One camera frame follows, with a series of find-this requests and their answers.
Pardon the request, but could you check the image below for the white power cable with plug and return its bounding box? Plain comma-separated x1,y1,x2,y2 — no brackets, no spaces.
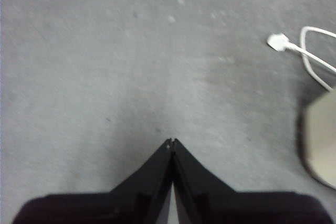
267,26,336,91

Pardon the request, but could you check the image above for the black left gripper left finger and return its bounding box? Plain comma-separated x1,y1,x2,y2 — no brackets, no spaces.
12,137,174,224

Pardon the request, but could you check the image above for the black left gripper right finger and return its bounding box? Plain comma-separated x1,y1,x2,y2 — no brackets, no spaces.
172,138,333,224

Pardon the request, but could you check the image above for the cream two-slot toaster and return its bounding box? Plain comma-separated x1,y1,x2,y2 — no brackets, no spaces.
296,86,336,190

